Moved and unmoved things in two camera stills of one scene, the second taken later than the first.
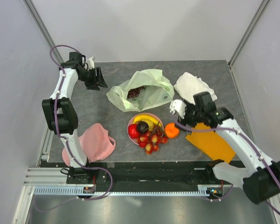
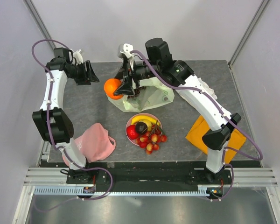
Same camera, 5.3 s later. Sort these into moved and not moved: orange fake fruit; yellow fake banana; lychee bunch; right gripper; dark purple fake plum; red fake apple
Moved: orange fake fruit; right gripper
Not moved: lychee bunch; dark purple fake plum; red fake apple; yellow fake banana
